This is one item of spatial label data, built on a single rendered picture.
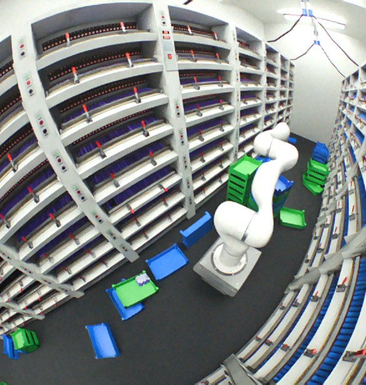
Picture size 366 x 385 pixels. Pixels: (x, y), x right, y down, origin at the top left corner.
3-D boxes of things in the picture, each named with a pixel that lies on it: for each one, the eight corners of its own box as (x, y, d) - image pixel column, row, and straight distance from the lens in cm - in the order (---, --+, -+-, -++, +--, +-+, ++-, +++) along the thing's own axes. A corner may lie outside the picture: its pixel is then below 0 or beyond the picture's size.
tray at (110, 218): (181, 180, 116) (182, 173, 109) (113, 225, 104) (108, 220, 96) (165, 165, 125) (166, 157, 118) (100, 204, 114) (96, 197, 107)
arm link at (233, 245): (240, 260, 70) (257, 236, 49) (207, 241, 72) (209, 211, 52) (252, 240, 76) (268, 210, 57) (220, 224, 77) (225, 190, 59)
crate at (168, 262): (177, 246, 137) (175, 242, 130) (189, 263, 129) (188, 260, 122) (148, 263, 137) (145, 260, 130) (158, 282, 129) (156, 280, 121)
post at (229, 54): (234, 181, 193) (234, 22, 161) (230, 185, 187) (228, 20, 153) (222, 175, 202) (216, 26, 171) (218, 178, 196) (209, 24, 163)
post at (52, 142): (139, 257, 142) (30, 19, 93) (132, 262, 143) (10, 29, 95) (130, 242, 153) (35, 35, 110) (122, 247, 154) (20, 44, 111)
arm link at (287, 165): (227, 234, 63) (260, 253, 63) (224, 229, 51) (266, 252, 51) (268, 147, 84) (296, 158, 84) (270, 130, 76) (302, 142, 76)
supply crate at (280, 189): (290, 189, 141) (293, 182, 137) (277, 197, 127) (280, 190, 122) (268, 170, 153) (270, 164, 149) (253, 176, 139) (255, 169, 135)
